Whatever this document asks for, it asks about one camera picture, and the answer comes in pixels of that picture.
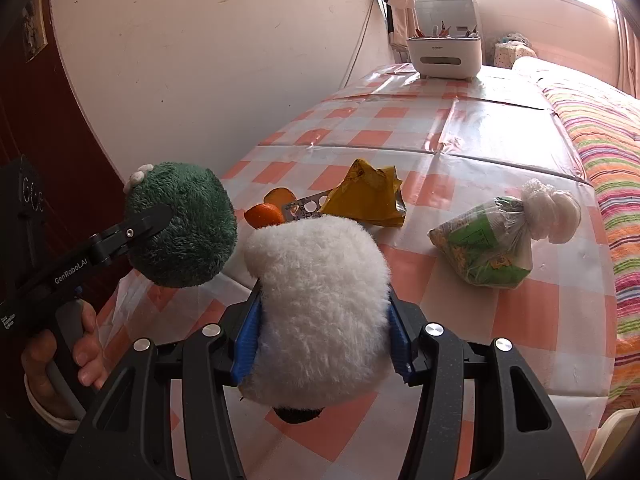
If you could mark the striped colourful bed quilt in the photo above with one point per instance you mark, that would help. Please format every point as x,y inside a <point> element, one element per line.
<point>603,124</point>

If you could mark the small patterned stool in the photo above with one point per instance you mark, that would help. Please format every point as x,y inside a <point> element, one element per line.
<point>510,48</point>

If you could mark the silver pill blister pack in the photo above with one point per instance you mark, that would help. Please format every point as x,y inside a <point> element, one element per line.
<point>305,207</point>

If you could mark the yellow foil snack wrapper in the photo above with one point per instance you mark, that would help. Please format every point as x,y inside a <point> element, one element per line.
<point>368,195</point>

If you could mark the orange tangerine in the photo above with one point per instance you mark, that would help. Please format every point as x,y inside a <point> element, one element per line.
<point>262,215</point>

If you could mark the white fluffy plush toy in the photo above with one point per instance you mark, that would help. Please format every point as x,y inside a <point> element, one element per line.
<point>325,294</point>

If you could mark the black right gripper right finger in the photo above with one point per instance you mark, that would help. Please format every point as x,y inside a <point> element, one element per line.
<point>517,431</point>

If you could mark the clear bag with green trash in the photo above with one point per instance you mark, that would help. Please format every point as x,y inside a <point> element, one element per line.
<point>490,245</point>

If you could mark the orange peel piece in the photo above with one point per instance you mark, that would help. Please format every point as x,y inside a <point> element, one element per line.
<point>279,197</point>

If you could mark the white air conditioner unit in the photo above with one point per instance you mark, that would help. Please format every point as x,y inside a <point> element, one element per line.
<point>460,17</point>

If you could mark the green plush toy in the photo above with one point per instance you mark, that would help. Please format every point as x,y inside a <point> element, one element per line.
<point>201,234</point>

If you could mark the dark red wooden door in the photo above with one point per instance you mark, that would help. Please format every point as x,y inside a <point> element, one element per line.
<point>42,124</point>

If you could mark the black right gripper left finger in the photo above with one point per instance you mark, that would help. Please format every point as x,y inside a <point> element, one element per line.
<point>126,434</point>

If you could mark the pink curtain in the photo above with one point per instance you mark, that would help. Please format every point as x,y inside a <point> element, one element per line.
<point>401,25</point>

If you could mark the white desk organizer box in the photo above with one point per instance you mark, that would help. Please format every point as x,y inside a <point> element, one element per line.
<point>446,57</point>

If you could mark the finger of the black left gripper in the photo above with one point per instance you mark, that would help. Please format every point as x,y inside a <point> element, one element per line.
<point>142,226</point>

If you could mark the orange checkered plastic tablecloth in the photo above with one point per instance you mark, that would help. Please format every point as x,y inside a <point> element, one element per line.
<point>455,145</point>

